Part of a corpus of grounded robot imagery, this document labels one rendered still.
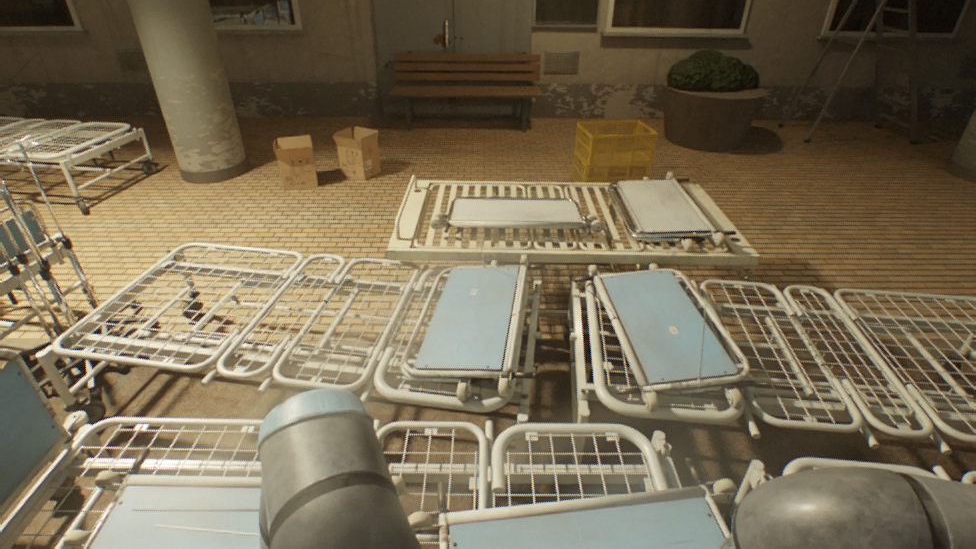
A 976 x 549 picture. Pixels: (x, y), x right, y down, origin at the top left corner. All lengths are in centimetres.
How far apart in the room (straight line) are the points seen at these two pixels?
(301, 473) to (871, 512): 50
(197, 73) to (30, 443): 362
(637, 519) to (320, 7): 631
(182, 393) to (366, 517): 254
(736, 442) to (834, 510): 208
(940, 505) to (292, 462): 57
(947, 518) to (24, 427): 210
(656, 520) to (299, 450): 116
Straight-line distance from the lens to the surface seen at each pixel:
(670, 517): 155
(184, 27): 509
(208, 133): 525
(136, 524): 179
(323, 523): 47
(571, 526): 147
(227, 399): 285
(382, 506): 49
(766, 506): 62
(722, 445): 262
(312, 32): 693
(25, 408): 209
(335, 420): 54
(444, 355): 196
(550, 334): 293
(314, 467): 50
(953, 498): 63
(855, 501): 59
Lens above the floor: 189
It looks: 30 degrees down
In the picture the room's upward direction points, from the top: 1 degrees clockwise
